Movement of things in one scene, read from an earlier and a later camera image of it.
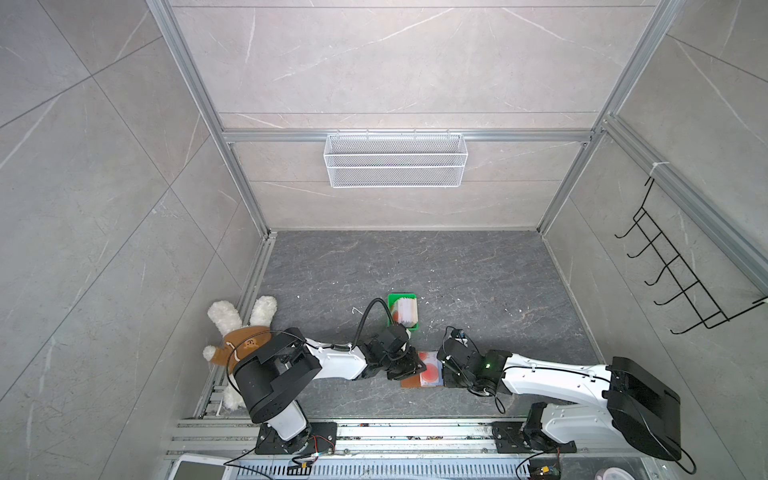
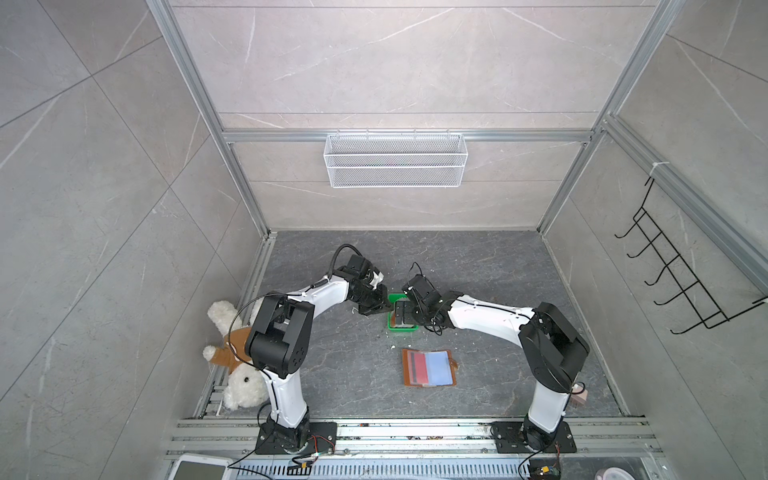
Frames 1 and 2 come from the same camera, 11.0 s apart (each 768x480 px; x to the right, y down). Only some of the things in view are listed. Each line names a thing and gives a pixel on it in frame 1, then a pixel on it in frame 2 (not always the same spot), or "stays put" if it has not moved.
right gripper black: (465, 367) to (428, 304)
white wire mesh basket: (395, 160) stays put
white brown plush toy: (240, 339) stays put
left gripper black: (418, 365) to (382, 304)
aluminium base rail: (410, 450) stays put
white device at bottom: (204, 467) stays put
